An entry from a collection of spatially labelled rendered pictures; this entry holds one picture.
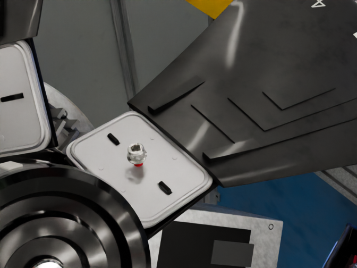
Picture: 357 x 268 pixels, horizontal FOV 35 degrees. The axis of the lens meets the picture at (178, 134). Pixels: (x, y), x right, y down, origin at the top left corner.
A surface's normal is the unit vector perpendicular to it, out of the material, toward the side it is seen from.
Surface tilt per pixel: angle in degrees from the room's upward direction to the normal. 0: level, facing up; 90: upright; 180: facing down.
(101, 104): 90
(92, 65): 90
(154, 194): 6
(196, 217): 50
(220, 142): 9
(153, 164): 6
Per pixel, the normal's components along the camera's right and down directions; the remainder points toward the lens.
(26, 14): -0.15, 0.14
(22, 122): -0.36, 0.19
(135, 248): 0.23, 0.08
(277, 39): 0.10, -0.57
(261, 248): 0.47, 0.01
